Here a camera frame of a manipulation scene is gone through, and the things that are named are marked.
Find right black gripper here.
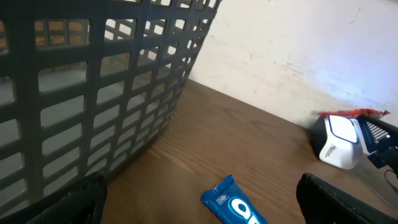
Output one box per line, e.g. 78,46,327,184
357,115,397,174

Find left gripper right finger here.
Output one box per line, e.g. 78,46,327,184
296,173,397,224

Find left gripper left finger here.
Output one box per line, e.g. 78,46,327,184
1,172,107,224

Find red coffee stick sachet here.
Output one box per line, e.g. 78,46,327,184
318,108,390,119

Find blue Oreo pack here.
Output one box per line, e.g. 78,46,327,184
201,175,268,224

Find grey plastic basket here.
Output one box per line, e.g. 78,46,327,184
1,0,221,217

